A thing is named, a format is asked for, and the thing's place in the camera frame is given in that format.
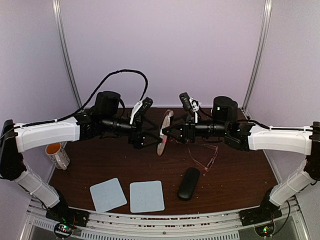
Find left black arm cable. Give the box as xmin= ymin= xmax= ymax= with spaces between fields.
xmin=22 ymin=69 xmax=150 ymax=128

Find blue cleaning cloth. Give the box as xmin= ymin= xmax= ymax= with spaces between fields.
xmin=129 ymin=180 xmax=165 ymax=214
xmin=89 ymin=177 xmax=128 ymax=214

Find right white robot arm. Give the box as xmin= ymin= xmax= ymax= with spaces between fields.
xmin=160 ymin=92 xmax=320 ymax=221

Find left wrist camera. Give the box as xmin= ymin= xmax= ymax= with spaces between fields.
xmin=129 ymin=97 xmax=153 ymax=125

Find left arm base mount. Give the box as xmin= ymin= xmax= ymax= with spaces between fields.
xmin=41 ymin=191 xmax=89 ymax=240

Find black glasses case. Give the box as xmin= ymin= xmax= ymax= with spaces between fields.
xmin=177 ymin=167 xmax=200 ymax=201

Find patterned white mug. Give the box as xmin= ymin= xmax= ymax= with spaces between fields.
xmin=45 ymin=142 xmax=70 ymax=171

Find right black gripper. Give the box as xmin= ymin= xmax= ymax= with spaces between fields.
xmin=162 ymin=112 xmax=229 ymax=144

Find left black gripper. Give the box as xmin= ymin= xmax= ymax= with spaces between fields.
xmin=102 ymin=114 xmax=162 ymax=149

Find left aluminium corner post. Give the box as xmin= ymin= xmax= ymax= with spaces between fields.
xmin=52 ymin=0 xmax=82 ymax=108

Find front aluminium rail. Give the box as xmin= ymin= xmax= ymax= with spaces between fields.
xmin=18 ymin=198 xmax=311 ymax=240

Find tan glasses case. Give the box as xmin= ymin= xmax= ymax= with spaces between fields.
xmin=156 ymin=109 xmax=174 ymax=156

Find right aluminium corner post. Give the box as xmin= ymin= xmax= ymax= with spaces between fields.
xmin=242 ymin=0 xmax=273 ymax=112

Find aluminium corner post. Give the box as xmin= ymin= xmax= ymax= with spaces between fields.
xmin=242 ymin=0 xmax=273 ymax=112
xmin=52 ymin=0 xmax=82 ymax=108

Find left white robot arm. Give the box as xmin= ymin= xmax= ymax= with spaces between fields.
xmin=0 ymin=91 xmax=162 ymax=222

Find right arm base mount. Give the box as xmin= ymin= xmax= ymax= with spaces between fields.
xmin=239 ymin=188 xmax=291 ymax=239

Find pink thin frame glasses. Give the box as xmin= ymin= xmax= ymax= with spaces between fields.
xmin=187 ymin=144 xmax=219 ymax=172

